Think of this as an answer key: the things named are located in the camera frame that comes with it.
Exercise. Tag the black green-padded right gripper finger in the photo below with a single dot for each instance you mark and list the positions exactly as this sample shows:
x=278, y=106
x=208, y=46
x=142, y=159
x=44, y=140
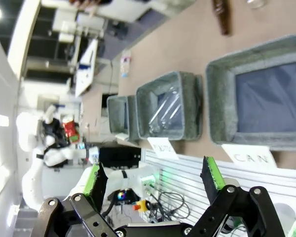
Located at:
x=212, y=177

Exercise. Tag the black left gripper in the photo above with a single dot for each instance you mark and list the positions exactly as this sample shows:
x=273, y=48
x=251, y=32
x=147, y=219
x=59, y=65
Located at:
x=54, y=134

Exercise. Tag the red drink can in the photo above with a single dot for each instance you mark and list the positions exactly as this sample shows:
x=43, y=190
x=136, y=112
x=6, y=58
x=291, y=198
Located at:
x=71, y=129

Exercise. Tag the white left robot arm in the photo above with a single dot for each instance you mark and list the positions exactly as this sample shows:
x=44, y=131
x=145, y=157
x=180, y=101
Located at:
x=32, y=177

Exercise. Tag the white CAN paper label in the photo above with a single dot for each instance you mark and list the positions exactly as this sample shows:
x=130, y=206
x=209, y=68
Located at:
x=249, y=155

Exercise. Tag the small grey felt basket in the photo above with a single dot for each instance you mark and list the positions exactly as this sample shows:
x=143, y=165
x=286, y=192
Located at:
x=116, y=113

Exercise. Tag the large grey felt basket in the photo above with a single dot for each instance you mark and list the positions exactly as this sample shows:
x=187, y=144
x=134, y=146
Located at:
x=220, y=103

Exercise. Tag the medium grey felt basket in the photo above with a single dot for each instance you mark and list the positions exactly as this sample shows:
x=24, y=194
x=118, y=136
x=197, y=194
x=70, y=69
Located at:
x=190, y=106

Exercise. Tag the clear plastic waste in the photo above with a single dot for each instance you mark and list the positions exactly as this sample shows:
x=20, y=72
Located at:
x=167, y=111

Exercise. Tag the white slotted table panel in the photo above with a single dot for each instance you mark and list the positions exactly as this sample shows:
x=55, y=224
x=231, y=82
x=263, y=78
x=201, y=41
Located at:
x=185, y=172

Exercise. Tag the black device with coloured lens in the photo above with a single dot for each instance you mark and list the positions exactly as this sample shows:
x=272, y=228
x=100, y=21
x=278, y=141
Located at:
x=123, y=195

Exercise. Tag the small white paper label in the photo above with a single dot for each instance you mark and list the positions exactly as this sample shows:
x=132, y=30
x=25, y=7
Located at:
x=122, y=137

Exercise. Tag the red yellow emergency stop button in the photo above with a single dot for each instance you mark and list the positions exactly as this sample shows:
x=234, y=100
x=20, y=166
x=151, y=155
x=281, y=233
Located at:
x=141, y=205

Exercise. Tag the white PLASTIC paper label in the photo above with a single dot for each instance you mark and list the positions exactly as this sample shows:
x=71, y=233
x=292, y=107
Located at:
x=164, y=148

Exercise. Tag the brown glass bottle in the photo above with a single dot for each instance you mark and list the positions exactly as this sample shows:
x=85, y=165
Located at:
x=223, y=17

